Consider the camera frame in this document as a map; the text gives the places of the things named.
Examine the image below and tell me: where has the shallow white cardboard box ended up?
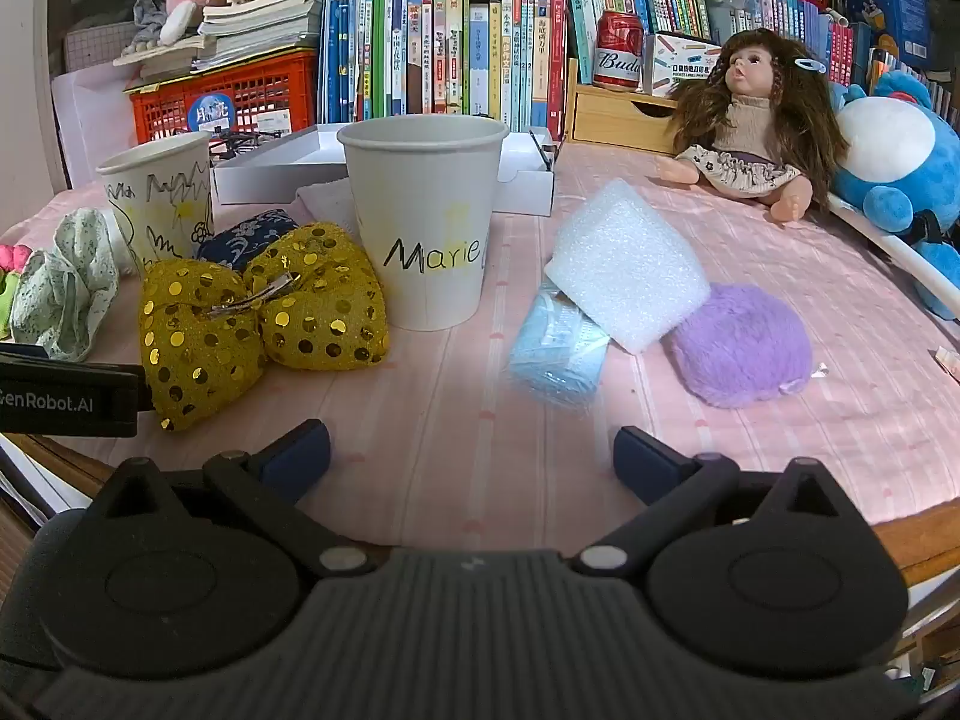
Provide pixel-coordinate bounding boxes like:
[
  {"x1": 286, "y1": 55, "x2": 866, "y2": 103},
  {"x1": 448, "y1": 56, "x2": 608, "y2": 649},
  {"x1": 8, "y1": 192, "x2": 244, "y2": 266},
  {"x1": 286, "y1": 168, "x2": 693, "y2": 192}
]
[{"x1": 211, "y1": 124, "x2": 557, "y2": 217}]

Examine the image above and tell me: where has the black model bicycle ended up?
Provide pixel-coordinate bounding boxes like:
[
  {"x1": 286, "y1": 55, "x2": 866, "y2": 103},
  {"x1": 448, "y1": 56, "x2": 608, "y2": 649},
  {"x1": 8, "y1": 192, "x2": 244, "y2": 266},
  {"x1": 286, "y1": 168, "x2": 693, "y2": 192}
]
[{"x1": 210, "y1": 127, "x2": 290, "y2": 149}]

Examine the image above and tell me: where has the blue floral fabric pouch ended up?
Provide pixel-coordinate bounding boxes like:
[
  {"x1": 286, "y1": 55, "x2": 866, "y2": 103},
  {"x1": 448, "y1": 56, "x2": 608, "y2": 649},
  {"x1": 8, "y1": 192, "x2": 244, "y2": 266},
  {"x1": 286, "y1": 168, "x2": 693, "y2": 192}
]
[{"x1": 196, "y1": 208, "x2": 301, "y2": 271}]

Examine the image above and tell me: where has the green floral cloth bundle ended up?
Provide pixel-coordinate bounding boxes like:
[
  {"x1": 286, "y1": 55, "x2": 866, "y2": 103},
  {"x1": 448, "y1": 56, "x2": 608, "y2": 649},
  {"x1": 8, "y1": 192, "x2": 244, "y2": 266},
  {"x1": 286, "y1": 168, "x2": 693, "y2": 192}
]
[{"x1": 9, "y1": 208, "x2": 121, "y2": 361}]

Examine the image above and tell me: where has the light blue cloth roll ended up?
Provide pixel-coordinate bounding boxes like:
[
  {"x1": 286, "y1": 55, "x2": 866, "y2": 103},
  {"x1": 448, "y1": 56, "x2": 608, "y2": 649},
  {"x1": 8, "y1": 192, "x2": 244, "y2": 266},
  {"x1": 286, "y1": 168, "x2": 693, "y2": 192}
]
[{"x1": 508, "y1": 277, "x2": 612, "y2": 410}]

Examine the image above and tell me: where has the blue and white plush toy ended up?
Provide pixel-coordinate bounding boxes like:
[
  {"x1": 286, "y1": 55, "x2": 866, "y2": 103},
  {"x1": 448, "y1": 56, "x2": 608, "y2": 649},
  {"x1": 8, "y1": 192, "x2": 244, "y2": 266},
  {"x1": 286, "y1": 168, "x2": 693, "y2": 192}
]
[{"x1": 829, "y1": 69, "x2": 960, "y2": 320}]

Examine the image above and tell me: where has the brown-haired doll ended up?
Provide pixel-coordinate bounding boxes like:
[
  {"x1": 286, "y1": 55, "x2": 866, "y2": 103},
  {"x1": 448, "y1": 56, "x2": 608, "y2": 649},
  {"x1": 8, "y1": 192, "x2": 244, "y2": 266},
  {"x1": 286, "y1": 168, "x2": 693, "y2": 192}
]
[{"x1": 656, "y1": 28, "x2": 852, "y2": 224}]

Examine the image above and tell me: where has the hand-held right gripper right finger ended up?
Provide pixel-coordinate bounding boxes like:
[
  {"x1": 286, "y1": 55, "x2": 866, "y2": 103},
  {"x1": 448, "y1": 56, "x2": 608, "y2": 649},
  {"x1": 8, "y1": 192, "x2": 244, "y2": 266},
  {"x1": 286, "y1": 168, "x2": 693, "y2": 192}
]
[{"x1": 570, "y1": 426, "x2": 863, "y2": 578}]

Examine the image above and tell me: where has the large white paper cup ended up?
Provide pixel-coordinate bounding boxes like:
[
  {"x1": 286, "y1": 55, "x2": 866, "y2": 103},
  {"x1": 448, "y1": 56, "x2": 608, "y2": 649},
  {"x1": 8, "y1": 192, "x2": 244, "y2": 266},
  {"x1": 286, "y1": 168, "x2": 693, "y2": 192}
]
[{"x1": 336, "y1": 116, "x2": 511, "y2": 331}]

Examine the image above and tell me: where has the pink striped tablecloth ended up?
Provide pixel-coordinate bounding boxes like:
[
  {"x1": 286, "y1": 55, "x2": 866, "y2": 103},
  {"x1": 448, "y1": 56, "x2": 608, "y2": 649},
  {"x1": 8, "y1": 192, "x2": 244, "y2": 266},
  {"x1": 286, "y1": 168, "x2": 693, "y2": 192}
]
[{"x1": 0, "y1": 139, "x2": 960, "y2": 563}]

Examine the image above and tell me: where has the purple plush pad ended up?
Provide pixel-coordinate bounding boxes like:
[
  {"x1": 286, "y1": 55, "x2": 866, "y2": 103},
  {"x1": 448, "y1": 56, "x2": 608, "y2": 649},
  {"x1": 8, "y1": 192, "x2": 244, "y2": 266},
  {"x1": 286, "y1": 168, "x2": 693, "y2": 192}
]
[{"x1": 670, "y1": 283, "x2": 815, "y2": 410}]

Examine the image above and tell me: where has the white foam block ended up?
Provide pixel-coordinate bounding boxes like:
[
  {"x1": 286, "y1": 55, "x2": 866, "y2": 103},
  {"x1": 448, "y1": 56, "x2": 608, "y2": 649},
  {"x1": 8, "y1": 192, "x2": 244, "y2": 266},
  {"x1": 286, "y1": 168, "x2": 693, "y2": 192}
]
[{"x1": 544, "y1": 178, "x2": 712, "y2": 355}]

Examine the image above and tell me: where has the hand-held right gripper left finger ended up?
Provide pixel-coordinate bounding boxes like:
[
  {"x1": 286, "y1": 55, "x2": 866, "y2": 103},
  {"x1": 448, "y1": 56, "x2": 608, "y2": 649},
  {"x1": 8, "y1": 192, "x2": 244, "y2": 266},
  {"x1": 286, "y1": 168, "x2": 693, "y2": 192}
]
[{"x1": 94, "y1": 420, "x2": 376, "y2": 578}]

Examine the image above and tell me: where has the row of colourful books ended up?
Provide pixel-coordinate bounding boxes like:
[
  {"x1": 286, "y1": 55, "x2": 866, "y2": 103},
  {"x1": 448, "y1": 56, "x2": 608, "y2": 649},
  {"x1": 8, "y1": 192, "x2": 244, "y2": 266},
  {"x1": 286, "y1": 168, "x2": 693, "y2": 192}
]
[{"x1": 319, "y1": 0, "x2": 875, "y2": 140}]

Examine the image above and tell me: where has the white label printer box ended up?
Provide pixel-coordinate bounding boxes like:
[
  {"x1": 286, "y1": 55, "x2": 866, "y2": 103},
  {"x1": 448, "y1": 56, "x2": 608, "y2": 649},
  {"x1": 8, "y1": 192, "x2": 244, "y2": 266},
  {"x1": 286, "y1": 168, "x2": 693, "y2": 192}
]
[{"x1": 641, "y1": 31, "x2": 725, "y2": 98}]

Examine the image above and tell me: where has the red plastic crate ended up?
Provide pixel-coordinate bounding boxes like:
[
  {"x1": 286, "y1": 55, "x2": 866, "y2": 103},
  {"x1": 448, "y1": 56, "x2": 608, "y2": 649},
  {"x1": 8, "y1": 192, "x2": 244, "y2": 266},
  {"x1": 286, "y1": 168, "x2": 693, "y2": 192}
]
[{"x1": 127, "y1": 49, "x2": 320, "y2": 147}]

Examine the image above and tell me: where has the red drink can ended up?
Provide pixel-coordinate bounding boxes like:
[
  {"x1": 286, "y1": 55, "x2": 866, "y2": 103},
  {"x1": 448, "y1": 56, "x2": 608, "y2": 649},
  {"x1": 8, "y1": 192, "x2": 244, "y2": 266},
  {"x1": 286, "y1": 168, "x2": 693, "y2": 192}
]
[{"x1": 592, "y1": 11, "x2": 646, "y2": 91}]

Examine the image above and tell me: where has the scribbled white paper cup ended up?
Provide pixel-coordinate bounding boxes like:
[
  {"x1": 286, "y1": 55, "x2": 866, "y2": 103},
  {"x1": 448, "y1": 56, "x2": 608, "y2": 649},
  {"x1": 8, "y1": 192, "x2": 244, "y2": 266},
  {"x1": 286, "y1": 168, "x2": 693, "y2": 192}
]
[{"x1": 96, "y1": 131, "x2": 215, "y2": 278}]

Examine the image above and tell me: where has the small wooden drawer unit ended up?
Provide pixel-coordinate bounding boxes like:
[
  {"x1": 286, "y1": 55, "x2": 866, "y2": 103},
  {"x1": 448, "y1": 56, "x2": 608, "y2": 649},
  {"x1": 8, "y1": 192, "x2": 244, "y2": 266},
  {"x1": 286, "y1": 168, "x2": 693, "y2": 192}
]
[{"x1": 564, "y1": 58, "x2": 691, "y2": 143}]

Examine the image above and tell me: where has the grey fabric toy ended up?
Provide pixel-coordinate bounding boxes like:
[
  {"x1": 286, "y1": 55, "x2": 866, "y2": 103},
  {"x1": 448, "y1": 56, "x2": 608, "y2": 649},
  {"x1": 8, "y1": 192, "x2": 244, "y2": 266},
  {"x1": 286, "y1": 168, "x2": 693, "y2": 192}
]
[{"x1": 120, "y1": 0, "x2": 172, "y2": 53}]

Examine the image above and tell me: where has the gold sequin bow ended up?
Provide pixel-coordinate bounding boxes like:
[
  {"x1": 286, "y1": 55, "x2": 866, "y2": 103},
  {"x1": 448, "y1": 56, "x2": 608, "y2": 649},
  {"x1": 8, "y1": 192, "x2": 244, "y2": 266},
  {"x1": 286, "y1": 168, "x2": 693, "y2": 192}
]
[{"x1": 139, "y1": 222, "x2": 391, "y2": 433}]

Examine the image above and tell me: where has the white paper sheet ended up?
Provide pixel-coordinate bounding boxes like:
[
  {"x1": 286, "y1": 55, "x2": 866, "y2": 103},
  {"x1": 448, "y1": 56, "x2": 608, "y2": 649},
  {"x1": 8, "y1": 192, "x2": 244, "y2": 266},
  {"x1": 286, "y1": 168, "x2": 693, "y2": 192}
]
[{"x1": 52, "y1": 64, "x2": 140, "y2": 188}]

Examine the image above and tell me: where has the stack of worn paperbacks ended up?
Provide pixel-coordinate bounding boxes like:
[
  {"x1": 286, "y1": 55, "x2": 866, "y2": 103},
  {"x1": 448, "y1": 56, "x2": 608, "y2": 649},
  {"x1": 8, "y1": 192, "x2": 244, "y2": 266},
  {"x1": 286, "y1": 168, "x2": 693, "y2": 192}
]
[{"x1": 112, "y1": 0, "x2": 325, "y2": 80}]

